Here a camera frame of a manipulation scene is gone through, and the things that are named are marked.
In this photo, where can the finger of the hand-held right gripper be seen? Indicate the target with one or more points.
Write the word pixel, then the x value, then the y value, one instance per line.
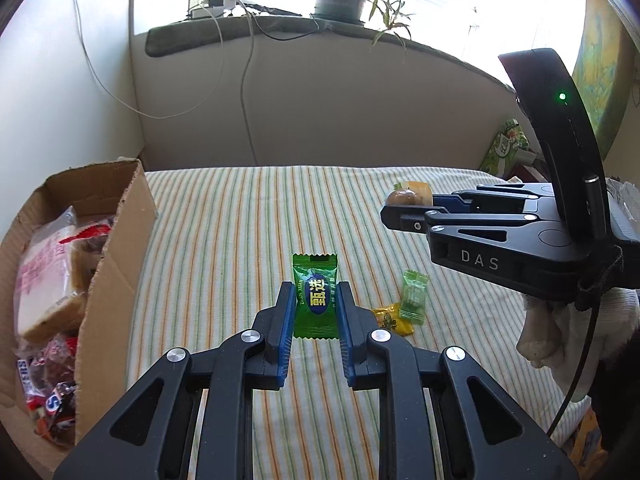
pixel 400 217
pixel 450 201

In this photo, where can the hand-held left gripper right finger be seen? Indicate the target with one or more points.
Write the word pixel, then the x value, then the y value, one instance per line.
pixel 346 340

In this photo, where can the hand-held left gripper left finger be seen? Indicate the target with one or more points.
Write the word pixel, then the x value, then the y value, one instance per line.
pixel 286 340

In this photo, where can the brown round snack yellow wrapper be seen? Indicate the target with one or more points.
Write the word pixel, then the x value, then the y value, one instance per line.
pixel 405 195

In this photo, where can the brown cardboard box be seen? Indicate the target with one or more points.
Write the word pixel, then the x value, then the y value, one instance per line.
pixel 115 260

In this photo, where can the yellow candy packet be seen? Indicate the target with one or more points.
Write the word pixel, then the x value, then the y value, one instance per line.
pixel 392 321

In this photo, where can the clear plastic bag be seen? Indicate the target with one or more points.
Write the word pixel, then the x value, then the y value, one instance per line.
pixel 624 205

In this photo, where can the green printed packet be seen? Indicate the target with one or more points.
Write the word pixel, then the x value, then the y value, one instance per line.
pixel 505 151

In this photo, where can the small light green candy packet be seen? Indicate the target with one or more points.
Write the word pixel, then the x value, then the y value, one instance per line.
pixel 414 296

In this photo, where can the striped bedsheet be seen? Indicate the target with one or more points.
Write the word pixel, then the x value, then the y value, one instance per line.
pixel 250 220

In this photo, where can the yellow green printed cloth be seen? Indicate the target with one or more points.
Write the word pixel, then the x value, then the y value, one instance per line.
pixel 597 75

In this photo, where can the dark stone windowsill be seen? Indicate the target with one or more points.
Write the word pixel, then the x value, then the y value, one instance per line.
pixel 300 32

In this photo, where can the sliced bread packet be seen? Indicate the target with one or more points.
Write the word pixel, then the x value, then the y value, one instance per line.
pixel 50 280

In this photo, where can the white window frame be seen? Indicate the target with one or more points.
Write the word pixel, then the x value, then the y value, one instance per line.
pixel 450 0

